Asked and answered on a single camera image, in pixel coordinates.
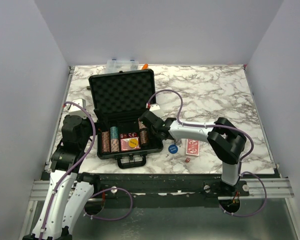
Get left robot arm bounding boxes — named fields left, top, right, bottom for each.
left=23, top=110, right=101, bottom=240

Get orange chip stack upper right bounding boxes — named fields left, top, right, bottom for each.
left=138, top=121, right=147, bottom=131

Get purple cable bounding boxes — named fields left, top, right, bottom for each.
left=146, top=89, right=268, bottom=218
left=38, top=100, right=135, bottom=240

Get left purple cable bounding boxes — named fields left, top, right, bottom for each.
left=38, top=100, right=135, bottom=240

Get black poker set case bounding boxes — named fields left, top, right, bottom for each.
left=88, top=69, right=164, bottom=169

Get black mounting rail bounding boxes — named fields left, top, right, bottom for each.
left=76, top=172, right=250, bottom=209

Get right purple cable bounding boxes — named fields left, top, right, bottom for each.
left=146, top=89, right=268, bottom=218

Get yellow big blind button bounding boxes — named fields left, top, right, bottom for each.
left=128, top=137, right=139, bottom=149

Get clear plastic box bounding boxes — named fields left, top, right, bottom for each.
left=104, top=59, right=139, bottom=74

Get orange chip stack left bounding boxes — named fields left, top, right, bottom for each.
left=101, top=131, right=111, bottom=154

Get blue small blind button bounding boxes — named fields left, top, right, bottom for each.
left=168, top=144, right=178, bottom=154

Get red card deck in case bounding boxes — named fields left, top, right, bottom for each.
left=120, top=137, right=140, bottom=152

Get green chip stack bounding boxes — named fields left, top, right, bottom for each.
left=110, top=126, right=119, bottom=140

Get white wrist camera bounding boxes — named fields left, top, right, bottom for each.
left=146, top=103, right=161, bottom=113
left=63, top=98, right=87, bottom=119

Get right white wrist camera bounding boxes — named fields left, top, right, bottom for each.
left=146, top=103, right=161, bottom=113

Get red dice in case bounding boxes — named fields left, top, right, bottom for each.
left=120, top=132, right=138, bottom=139

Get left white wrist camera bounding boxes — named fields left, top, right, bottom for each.
left=63, top=98, right=87, bottom=119

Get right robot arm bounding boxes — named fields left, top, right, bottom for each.
left=139, top=110, right=247, bottom=196

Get red playing card deck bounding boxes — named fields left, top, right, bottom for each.
left=185, top=139, right=200, bottom=156

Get orange chip stack lower middle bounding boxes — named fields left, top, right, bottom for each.
left=110, top=138, right=120, bottom=153

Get orange tool handle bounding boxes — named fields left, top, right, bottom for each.
left=142, top=63, right=149, bottom=70

